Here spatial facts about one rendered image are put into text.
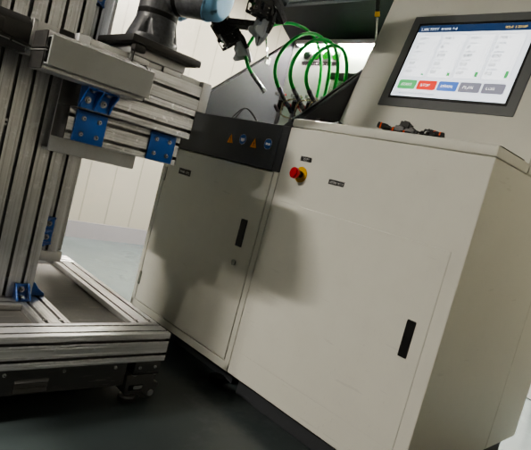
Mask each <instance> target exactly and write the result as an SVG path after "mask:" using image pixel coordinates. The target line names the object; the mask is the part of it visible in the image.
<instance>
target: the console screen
mask: <svg viewBox="0 0 531 450"><path fill-rule="evenodd" d="M530 76H531V12H501V13H483V14H465V15H447V16H428V17H416V19H415V21H414V23H413V25H412V27H411V31H410V33H409V35H408V37H407V39H406V41H405V43H404V46H403V48H402V51H401V53H400V55H399V57H398V59H397V61H396V64H395V66H394V68H393V71H392V73H391V75H390V77H389V80H388V81H387V83H386V87H385V89H384V91H383V93H382V96H381V97H380V99H379V101H378V104H379V105H388V106H398V107H408V108H418V109H428V110H437V111H447V112H457V113H475V114H485V115H494V116H504V117H513V116H514V114H515V112H516V110H517V108H518V106H519V102H520V100H521V97H522V96H523V93H524V91H525V89H526V86H527V83H528V81H529V79H530Z"/></svg>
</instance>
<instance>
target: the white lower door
mask: <svg viewBox="0 0 531 450"><path fill-rule="evenodd" d="M273 174H274V172H271V171H265V170H261V169H257V168H254V167H250V166H246V165H243V164H239V163H235V162H229V161H225V160H221V159H217V158H213V157H210V156H206V155H202V154H196V153H192V152H188V151H185V150H181V149H179V150H178V155H177V159H176V162H175V165H174V166H173V165H169V164H167V166H165V170H164V173H163V178H162V180H163V183H162V190H161V193H160V197H159V201H158V204H157V209H156V213H155V216H154V220H153V226H152V230H151V234H150V237H149V241H148V245H147V249H146V253H145V259H144V263H143V267H142V270H141V271H140V272H139V276H138V280H137V284H138V285H137V292H136V296H135V298H136V299H137V300H138V301H140V302H141V303H143V304H145V305H146V306H148V307H149V308H151V309H152V310H153V311H155V312H156V313H158V314H160V315H161V316H162V317H163V318H164V319H166V320H167V321H169V322H171V323H172V324H174V325H175V326H176V327H178V328H179V329H181V330H183V331H184V332H186V333H187V334H188V335H189V336H190V337H192V338H194V339H195V340H197V341H198V342H200V343H201V344H202V345H204V346H206V347H207V348H209V349H210V350H212V351H213V352H214V353H215V354H217V355H218V356H220V357H221V358H223V359H225V357H226V353H227V351H228V344H229V340H230V337H231V334H232V330H233V327H234V323H235V320H236V314H237V310H238V306H239V304H240V300H241V296H242V293H243V289H244V286H245V280H246V276H247V272H248V270H249V266H250V262H251V259H252V255H253V250H254V246H255V242H256V238H257V236H258V232H259V228H260V225H261V219H262V215H263V212H264V208H265V204H266V202H267V198H268V194H269V191H270V185H271V181H272V178H273Z"/></svg>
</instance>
